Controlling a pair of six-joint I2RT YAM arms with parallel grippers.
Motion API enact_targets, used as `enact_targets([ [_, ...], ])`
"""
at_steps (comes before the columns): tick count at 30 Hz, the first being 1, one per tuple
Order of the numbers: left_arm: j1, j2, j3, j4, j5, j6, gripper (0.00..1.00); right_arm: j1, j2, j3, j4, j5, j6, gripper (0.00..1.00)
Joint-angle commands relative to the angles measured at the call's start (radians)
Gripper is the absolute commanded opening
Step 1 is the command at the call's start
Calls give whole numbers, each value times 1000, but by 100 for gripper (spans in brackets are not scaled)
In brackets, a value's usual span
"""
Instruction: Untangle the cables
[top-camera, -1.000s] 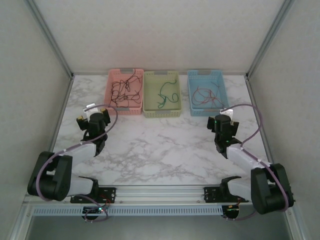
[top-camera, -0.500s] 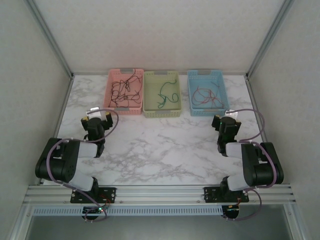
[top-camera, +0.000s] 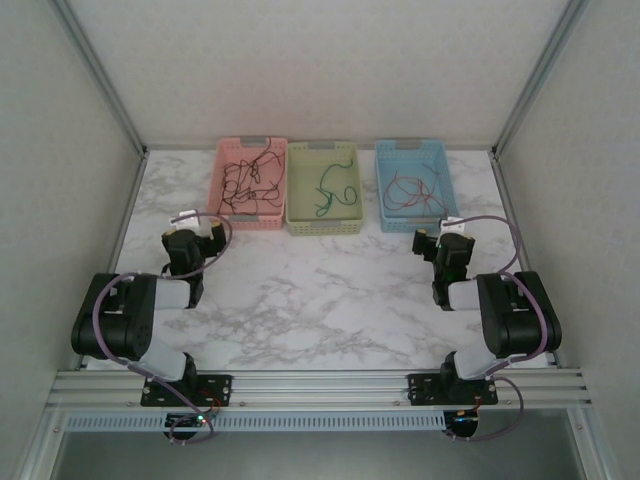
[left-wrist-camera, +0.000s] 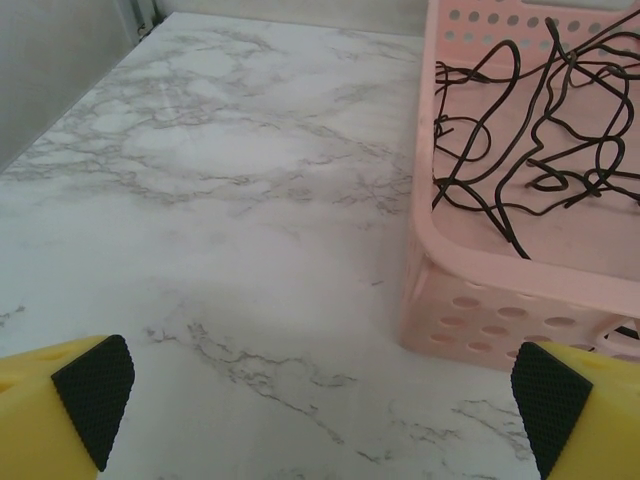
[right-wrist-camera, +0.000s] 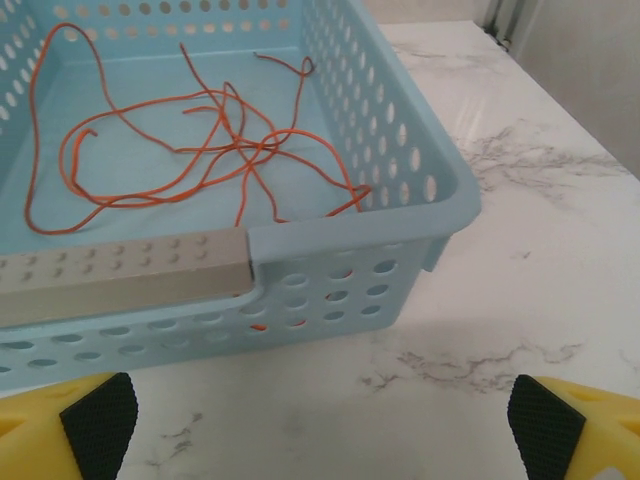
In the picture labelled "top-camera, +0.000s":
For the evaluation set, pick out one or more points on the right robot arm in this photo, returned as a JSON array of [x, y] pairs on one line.
[[520, 325]]

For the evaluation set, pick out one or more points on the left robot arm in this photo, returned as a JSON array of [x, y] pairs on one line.
[[115, 320]]

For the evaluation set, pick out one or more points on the pink plastic basket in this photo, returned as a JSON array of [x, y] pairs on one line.
[[220, 165]]

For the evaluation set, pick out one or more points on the green plastic basket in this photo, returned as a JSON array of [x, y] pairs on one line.
[[300, 190]]

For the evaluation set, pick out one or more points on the blue plastic basket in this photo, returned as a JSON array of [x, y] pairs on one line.
[[390, 155]]

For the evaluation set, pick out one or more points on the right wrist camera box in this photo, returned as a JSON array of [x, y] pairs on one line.
[[450, 223]]

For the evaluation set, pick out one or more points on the aluminium table side rail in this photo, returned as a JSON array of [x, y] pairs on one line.
[[129, 200], [510, 200]]

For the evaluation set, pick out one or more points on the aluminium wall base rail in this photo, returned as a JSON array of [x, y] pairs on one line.
[[180, 148]]

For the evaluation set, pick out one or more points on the aluminium frame post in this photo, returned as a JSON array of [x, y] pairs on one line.
[[540, 75], [102, 75]]

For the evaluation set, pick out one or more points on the aluminium mounting rail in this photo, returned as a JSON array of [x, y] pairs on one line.
[[320, 390]]

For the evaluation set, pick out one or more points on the aluminium frame leg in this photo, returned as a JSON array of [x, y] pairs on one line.
[[42, 445], [592, 445]]

